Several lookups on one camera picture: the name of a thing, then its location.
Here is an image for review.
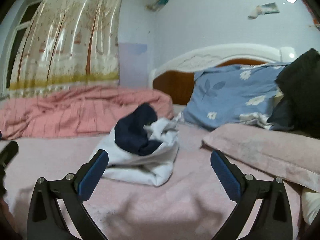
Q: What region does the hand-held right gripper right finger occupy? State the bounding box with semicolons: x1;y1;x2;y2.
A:
210;150;294;240

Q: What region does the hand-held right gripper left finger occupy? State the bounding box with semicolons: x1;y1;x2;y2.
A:
27;149;110;240

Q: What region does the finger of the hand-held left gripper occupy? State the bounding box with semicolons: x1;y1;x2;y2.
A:
0;141;19;168

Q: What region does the white and navy jacket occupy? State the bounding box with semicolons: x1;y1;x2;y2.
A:
90;103;181;187

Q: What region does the pink pillow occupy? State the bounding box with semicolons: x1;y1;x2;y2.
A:
201;123;320;193

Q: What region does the pink checked quilt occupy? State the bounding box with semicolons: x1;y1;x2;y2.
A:
0;85;175;140

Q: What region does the blue floral pillow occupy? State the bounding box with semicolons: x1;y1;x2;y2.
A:
175;63;292;131

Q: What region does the white pillow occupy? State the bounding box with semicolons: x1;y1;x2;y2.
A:
301;189;320;226

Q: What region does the white framed window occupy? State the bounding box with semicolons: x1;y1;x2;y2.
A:
0;0;43;98

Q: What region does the dark cloth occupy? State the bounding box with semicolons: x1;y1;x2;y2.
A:
266;48;320;139

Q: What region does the white and wooden headboard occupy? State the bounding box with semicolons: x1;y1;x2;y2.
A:
148;43;298;106

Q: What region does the tree print curtain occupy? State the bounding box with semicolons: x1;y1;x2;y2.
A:
6;0;127;98

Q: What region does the curled wall poster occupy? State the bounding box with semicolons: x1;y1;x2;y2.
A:
247;2;280;20

